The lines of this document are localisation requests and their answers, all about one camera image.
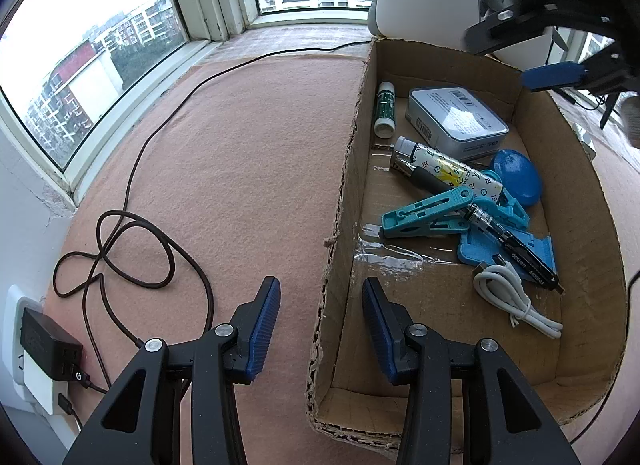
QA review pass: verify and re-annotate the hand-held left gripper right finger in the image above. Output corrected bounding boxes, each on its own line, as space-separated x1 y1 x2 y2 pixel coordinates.
362 276 568 465

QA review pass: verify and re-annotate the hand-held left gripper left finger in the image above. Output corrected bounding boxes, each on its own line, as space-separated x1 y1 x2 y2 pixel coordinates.
62 276 282 465

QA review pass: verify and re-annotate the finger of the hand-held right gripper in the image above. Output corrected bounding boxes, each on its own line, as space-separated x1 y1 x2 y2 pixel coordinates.
465 2 558 56
521 47 633 93

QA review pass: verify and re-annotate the cardboard box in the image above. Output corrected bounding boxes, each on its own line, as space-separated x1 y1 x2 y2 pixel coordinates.
306 37 628 456

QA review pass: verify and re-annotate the blue round case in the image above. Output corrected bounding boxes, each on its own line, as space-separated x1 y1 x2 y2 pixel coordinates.
489 149 542 206

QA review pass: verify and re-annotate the white square box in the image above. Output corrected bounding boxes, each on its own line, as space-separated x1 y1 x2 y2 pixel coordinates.
405 86 511 162

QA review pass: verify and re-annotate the white usb cable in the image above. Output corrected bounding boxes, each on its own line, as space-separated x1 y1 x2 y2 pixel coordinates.
472 260 564 338

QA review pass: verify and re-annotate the teal clothespin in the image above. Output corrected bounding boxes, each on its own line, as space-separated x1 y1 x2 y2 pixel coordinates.
381 186 475 239

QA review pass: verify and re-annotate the blue phone stand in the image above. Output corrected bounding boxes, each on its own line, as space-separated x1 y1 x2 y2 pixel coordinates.
457 225 556 271

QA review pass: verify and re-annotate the patterned white lighter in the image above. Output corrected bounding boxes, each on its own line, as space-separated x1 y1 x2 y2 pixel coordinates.
390 136 505 202

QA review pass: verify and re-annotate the green white lip balm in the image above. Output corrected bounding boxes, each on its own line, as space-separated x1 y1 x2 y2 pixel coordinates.
373 82 397 138

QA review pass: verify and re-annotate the black pen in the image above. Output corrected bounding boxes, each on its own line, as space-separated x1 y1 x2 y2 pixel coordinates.
390 152 565 294

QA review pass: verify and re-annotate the black tripod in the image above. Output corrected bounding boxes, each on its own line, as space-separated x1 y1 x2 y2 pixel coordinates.
600 92 623 128

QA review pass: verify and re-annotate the white plug adapter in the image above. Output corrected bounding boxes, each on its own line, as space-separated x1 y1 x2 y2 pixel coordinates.
572 125 597 158

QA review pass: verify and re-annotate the checkered cloth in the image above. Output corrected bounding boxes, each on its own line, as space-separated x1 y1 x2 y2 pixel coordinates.
200 25 376 66

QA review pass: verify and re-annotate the black power adapter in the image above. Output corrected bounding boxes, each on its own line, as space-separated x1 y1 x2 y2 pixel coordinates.
20 307 85 381

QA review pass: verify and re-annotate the dark power cable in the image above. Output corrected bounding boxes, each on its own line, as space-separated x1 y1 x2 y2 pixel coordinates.
52 40 373 396

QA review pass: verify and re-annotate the white wall socket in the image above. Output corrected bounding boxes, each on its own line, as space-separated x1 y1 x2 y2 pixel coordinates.
5 285 68 416

